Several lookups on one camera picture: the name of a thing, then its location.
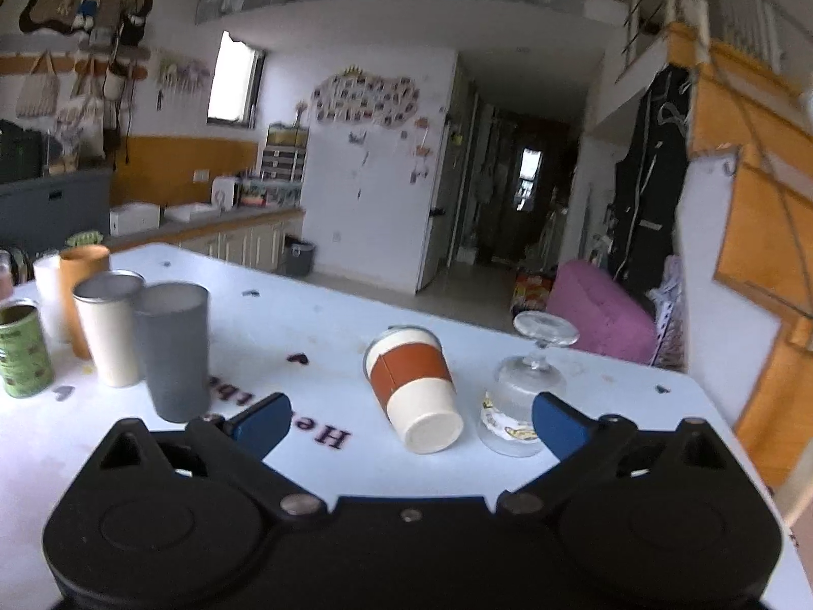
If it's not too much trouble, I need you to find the cream cup with brown sleeve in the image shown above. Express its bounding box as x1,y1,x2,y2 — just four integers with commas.
362,325,464,454

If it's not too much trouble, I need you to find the dark grey plastic cup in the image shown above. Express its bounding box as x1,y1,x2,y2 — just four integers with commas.
134,282,211,424

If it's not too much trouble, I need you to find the white cup with metal rim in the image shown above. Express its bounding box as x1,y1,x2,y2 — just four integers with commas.
73,270,145,388

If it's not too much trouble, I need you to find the tan bamboo cup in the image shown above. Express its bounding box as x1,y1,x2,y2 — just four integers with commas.
57,243,113,361

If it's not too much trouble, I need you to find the small white cup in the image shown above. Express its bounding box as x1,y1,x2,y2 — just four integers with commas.
33,254,69,343

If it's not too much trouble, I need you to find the clear upturned stemmed glass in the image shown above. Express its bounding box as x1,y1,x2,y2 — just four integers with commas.
478,310,579,459

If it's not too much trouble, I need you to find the purple pouf seat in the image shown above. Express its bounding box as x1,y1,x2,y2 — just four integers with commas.
546,260,658,365

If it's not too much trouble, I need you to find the dark waste bin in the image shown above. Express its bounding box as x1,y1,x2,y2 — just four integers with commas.
280,235,316,278

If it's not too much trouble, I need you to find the green labelled tin can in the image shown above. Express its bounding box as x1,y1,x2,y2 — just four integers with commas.
0,300,55,398

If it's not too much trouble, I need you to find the white small appliance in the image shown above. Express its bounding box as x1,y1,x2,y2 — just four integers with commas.
211,176,240,211

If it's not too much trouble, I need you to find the white box on counter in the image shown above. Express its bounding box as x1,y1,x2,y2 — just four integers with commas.
109,202,161,237

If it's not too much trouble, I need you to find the black hanging coat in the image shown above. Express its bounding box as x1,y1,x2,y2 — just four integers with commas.
608,65,693,293

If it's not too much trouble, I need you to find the small drawer organiser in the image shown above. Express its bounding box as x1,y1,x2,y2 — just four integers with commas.
259,123,308,183

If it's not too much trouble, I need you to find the clear glass with pink drink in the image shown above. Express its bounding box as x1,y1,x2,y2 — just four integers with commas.
0,251,15,300

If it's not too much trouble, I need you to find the cloud shaped photo board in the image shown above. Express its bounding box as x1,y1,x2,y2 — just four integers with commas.
311,66,420,128

